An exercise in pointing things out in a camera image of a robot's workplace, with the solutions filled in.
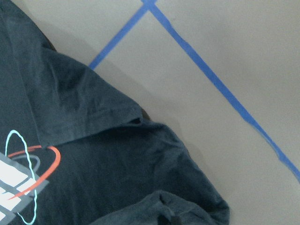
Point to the black printed t-shirt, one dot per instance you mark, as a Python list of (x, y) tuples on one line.
[(76, 151)]

